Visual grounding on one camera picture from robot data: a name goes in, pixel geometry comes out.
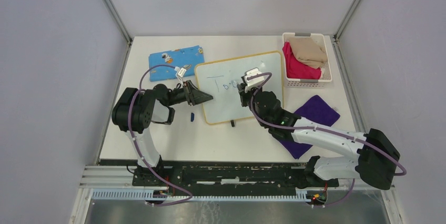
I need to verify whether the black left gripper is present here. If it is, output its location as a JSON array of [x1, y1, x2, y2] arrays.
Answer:
[[167, 79, 213, 106]]

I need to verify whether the yellow framed whiteboard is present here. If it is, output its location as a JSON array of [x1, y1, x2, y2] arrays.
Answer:
[[194, 50, 285, 125]]

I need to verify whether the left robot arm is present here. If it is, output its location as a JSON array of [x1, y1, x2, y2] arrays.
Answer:
[[111, 80, 214, 186]]

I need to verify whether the blue cartoon cloth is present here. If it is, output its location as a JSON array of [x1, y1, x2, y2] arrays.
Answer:
[[148, 45, 205, 82]]

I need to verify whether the red cloth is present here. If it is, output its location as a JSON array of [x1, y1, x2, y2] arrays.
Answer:
[[282, 42, 322, 79]]

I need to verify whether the purple cloth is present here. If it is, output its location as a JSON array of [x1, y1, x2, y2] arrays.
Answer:
[[278, 95, 340, 159]]

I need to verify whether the beige cloth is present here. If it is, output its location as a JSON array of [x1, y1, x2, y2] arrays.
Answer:
[[288, 37, 328, 69]]

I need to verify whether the white plastic basket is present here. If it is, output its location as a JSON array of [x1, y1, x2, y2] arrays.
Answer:
[[282, 33, 332, 88]]

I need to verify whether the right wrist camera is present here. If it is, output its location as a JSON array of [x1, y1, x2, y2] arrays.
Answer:
[[241, 68, 265, 93]]

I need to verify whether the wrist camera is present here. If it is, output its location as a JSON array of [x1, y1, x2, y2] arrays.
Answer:
[[174, 66, 187, 84], [241, 68, 265, 93]]

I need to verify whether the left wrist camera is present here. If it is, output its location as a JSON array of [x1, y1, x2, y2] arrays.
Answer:
[[174, 66, 187, 84]]

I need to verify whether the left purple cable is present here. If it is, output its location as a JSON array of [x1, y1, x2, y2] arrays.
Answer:
[[127, 64, 193, 207]]

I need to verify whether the purple cable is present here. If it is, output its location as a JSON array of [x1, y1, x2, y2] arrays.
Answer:
[[245, 72, 408, 208], [127, 64, 193, 207]]

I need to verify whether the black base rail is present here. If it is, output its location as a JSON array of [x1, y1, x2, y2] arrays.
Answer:
[[99, 159, 339, 197]]

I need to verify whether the white slotted cable duct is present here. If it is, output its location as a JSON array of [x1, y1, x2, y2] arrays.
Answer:
[[91, 189, 313, 203]]

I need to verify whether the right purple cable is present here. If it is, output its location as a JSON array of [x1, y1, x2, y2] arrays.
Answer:
[[245, 72, 408, 208]]

